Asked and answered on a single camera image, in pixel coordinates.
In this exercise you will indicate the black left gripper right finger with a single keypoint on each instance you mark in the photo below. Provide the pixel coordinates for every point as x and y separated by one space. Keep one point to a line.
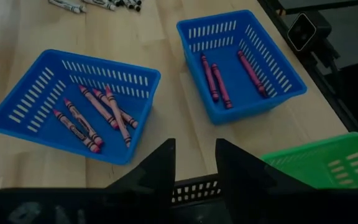
244 183

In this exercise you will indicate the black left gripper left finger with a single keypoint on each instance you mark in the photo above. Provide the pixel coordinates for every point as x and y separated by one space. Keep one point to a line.
160 171

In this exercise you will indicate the blue plastic slotted basket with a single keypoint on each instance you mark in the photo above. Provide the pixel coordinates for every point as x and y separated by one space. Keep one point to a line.
47 133
235 40

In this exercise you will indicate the black plastic slotted basket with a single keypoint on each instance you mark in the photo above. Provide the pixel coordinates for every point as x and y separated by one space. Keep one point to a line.
194 179

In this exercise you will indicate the green plastic slotted basket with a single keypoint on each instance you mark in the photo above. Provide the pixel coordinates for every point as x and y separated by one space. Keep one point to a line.
306 168

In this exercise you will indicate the black aluminium table frame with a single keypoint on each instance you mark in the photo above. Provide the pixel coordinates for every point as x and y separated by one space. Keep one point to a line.
331 93

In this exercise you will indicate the black white-faced camera box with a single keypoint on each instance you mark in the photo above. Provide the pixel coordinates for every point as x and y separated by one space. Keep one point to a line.
303 31

